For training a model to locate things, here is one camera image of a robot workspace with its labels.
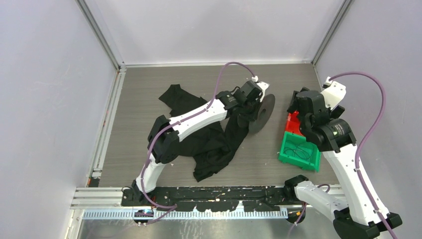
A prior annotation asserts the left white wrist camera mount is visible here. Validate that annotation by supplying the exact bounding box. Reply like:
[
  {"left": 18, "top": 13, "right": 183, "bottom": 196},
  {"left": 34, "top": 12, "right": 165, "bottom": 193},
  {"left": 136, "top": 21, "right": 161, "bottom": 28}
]
[{"left": 251, "top": 76, "right": 270, "bottom": 102}]

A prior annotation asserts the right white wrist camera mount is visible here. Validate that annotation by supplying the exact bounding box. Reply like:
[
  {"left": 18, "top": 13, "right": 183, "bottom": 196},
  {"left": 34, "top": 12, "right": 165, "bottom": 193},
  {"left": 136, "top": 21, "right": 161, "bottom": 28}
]
[{"left": 321, "top": 77, "right": 346, "bottom": 110}]

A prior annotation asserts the red plastic bin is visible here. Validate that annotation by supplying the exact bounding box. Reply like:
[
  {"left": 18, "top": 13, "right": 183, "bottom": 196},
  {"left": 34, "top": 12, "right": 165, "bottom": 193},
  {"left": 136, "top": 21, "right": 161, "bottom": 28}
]
[{"left": 285, "top": 111, "right": 303, "bottom": 136}]

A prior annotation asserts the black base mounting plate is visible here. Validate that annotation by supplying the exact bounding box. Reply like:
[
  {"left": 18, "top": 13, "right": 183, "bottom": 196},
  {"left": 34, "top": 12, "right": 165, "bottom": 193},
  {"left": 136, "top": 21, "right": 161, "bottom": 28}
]
[{"left": 121, "top": 186, "right": 304, "bottom": 214}]

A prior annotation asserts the white slotted cable duct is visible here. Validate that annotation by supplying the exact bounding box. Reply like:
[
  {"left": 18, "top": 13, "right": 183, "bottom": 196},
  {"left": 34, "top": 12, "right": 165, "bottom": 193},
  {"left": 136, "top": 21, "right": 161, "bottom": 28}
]
[{"left": 82, "top": 208, "right": 288, "bottom": 220}]

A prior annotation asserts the black cloth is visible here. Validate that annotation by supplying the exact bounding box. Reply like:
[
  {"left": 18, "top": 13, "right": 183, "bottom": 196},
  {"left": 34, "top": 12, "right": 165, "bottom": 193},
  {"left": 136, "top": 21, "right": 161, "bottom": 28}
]
[{"left": 159, "top": 84, "right": 249, "bottom": 182}]

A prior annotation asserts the green plastic bin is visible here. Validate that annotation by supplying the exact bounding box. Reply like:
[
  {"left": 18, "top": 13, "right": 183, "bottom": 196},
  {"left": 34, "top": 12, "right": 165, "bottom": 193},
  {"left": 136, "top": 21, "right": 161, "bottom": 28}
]
[{"left": 278, "top": 132, "right": 321, "bottom": 172}]

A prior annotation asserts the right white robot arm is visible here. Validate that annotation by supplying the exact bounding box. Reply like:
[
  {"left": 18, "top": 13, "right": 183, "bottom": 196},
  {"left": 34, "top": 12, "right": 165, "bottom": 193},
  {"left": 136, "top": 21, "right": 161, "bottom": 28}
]
[{"left": 284, "top": 88, "right": 403, "bottom": 239}]

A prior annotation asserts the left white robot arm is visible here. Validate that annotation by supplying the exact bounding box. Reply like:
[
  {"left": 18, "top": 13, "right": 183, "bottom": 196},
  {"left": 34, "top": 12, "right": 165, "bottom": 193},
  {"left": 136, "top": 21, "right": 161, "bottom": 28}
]
[{"left": 131, "top": 77, "right": 269, "bottom": 206}]

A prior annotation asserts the grey plastic cable spool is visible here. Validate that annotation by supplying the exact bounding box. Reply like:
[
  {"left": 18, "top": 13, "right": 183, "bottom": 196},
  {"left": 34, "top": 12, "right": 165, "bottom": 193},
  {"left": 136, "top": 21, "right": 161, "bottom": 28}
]
[{"left": 248, "top": 94, "right": 276, "bottom": 134}]

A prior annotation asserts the thin black wire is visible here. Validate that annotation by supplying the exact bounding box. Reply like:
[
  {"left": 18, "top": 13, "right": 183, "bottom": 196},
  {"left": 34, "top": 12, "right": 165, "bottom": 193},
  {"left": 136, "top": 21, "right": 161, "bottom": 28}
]
[{"left": 284, "top": 140, "right": 314, "bottom": 162}]

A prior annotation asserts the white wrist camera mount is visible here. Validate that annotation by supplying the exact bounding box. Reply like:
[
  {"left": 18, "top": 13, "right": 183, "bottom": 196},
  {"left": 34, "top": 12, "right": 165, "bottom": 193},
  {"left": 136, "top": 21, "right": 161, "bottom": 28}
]
[
  {"left": 321, "top": 77, "right": 346, "bottom": 110},
  {"left": 251, "top": 76, "right": 270, "bottom": 102}
]

